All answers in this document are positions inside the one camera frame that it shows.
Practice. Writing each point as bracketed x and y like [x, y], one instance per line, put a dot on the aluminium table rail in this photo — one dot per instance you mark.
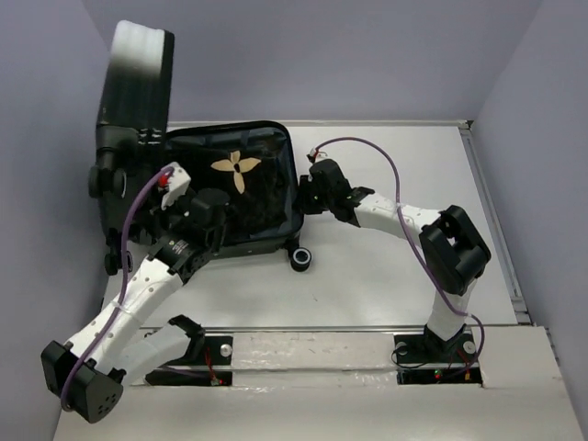
[517, 299]

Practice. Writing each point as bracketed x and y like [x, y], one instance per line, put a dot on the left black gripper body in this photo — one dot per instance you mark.
[172, 218]

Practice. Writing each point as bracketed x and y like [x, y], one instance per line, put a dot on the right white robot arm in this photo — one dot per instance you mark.
[446, 242]

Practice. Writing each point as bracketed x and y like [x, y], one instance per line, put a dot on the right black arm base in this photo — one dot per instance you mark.
[419, 365]

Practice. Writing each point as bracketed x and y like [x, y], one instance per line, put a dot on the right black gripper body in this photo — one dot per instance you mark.
[311, 201]

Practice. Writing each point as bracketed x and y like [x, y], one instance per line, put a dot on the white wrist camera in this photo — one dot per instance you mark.
[315, 155]
[172, 184]

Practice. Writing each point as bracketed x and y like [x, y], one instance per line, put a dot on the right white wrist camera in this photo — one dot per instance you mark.
[315, 155]

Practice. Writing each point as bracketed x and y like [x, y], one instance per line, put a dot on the black white space suitcase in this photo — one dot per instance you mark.
[146, 176]

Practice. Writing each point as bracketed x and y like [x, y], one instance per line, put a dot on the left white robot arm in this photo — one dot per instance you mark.
[90, 371]

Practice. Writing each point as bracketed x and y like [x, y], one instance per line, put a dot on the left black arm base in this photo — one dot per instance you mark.
[211, 366]

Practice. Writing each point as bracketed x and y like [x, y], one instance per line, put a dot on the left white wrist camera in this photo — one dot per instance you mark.
[172, 184]

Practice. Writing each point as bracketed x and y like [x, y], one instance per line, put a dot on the black beige flower blanket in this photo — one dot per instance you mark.
[251, 175]

